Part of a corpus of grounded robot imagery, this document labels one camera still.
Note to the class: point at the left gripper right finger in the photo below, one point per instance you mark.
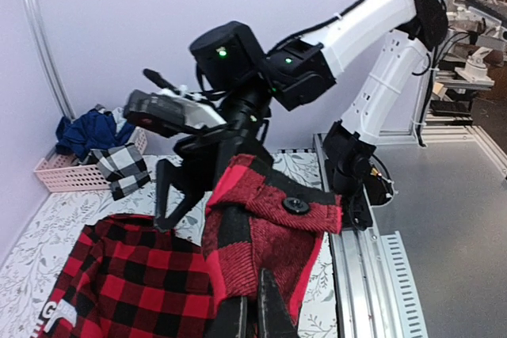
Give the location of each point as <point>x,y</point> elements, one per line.
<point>273,319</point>

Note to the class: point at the pink plastic basket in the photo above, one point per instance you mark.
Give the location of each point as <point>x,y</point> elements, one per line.
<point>61,173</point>

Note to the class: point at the dark blue garment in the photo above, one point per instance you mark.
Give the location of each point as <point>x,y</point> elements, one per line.
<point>97,129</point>

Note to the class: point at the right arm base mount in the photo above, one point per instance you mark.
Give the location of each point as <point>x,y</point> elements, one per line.
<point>357,175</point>

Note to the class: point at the grey white plaid cloth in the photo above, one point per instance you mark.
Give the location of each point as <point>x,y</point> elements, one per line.
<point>123,167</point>

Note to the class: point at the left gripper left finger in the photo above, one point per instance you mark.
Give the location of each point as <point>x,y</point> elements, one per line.
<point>230,320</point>

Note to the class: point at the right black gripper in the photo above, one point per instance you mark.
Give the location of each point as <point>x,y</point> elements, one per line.
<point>205,158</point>

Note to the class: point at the red black plaid shirt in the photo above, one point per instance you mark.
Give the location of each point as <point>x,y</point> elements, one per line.
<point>124,278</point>

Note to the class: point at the front aluminium rail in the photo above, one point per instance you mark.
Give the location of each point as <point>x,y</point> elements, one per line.
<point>376,295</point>

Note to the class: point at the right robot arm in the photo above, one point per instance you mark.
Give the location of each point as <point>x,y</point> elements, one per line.
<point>233,115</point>

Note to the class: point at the right aluminium frame post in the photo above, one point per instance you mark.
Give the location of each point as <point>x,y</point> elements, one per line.
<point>43,49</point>

